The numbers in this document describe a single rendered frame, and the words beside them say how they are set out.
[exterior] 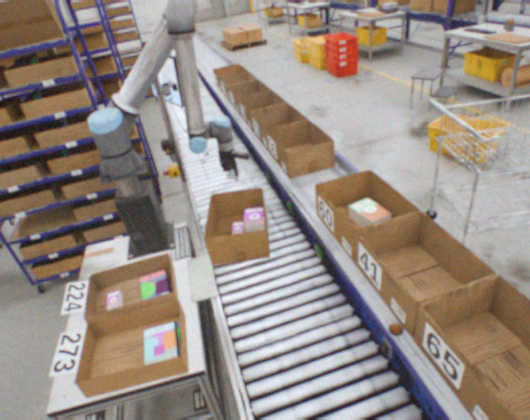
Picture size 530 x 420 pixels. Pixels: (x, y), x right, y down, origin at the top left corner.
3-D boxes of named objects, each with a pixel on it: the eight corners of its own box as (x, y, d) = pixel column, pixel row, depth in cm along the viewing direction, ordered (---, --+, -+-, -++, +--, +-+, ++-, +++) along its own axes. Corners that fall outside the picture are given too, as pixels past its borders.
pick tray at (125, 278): (97, 289, 180) (89, 274, 174) (174, 267, 186) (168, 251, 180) (92, 334, 157) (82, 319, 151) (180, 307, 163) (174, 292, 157)
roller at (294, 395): (247, 408, 127) (245, 401, 124) (384, 358, 135) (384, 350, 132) (251, 422, 123) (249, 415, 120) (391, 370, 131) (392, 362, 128)
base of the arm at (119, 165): (103, 181, 172) (95, 162, 166) (102, 164, 187) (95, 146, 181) (143, 169, 176) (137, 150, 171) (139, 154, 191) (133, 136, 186)
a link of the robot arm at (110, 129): (95, 158, 170) (80, 122, 160) (105, 142, 184) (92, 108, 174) (127, 153, 170) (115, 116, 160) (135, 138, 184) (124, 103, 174)
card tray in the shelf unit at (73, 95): (26, 119, 232) (18, 104, 226) (37, 106, 257) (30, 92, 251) (90, 104, 238) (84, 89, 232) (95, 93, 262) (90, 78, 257)
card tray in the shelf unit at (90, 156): (52, 174, 255) (46, 161, 249) (62, 156, 280) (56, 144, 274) (110, 161, 259) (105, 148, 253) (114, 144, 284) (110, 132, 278)
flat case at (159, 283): (144, 307, 163) (143, 305, 163) (140, 280, 179) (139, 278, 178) (174, 297, 166) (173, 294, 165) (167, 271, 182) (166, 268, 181)
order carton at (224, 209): (216, 219, 216) (210, 194, 206) (267, 212, 214) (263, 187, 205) (211, 265, 183) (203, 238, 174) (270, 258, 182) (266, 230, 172)
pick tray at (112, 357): (96, 337, 155) (87, 321, 150) (185, 314, 159) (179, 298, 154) (85, 399, 132) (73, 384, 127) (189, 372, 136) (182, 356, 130)
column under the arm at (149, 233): (127, 260, 195) (104, 209, 177) (130, 232, 217) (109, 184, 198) (176, 248, 198) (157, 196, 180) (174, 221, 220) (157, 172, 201)
